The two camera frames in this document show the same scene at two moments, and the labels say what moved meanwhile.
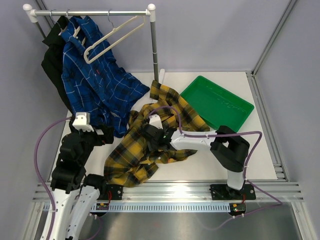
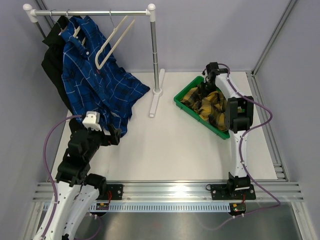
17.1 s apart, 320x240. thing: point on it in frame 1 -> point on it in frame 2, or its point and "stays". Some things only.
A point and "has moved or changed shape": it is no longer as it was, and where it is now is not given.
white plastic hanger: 86,53 has moved or changed shape
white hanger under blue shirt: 77,29 stays
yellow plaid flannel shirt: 131,161 -> 212,107
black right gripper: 152,145 -> 203,93
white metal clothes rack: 33,13 stays
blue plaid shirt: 96,85 stays
